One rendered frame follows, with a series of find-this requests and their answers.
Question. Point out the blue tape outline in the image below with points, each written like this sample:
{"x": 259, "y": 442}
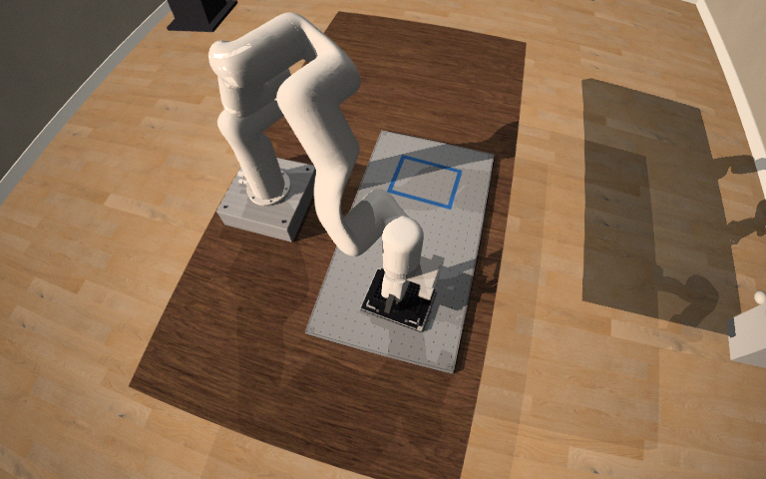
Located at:
{"x": 448, "y": 206}

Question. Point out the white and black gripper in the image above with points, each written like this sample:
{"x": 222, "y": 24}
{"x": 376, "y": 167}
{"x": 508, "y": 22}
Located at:
{"x": 396, "y": 288}

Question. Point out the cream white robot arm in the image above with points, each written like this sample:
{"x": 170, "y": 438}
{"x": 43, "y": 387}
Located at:
{"x": 309, "y": 100}

